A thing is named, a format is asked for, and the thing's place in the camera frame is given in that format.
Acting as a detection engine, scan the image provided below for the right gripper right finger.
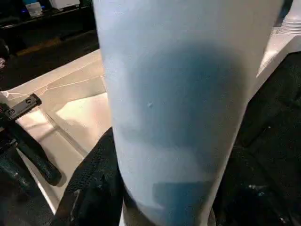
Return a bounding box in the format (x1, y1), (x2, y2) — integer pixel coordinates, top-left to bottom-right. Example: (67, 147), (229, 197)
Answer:
(212, 141), (301, 226)

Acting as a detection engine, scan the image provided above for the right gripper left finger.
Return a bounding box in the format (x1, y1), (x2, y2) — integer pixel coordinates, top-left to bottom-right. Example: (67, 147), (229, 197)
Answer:
(51, 127), (126, 226)

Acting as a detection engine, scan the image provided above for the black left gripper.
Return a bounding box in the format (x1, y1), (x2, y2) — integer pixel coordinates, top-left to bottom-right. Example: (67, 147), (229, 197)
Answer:
(0, 93), (63, 191)

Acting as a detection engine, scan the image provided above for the white plastic table top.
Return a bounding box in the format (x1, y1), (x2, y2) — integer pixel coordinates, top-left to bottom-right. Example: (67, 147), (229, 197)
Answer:
(0, 28), (301, 212)

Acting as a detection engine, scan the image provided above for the black work mat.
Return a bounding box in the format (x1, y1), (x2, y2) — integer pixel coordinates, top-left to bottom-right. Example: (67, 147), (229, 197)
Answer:
(0, 28), (301, 226)

